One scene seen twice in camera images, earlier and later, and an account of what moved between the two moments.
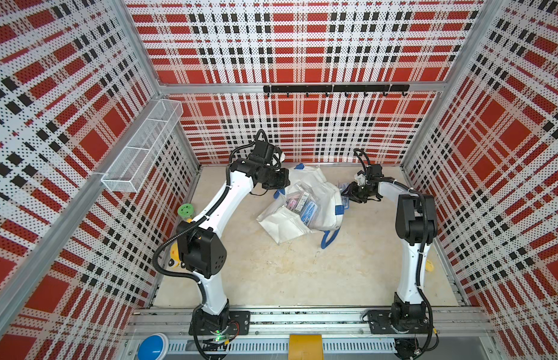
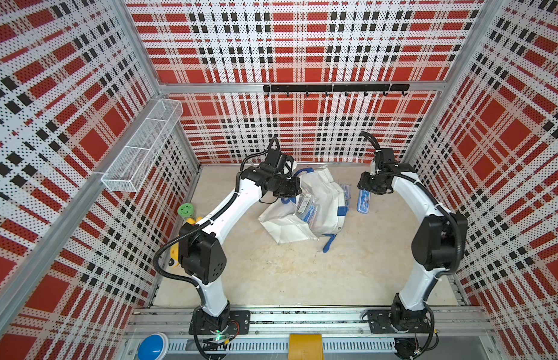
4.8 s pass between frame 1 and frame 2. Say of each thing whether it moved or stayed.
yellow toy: stayed
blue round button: stayed
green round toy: stayed
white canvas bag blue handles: moved
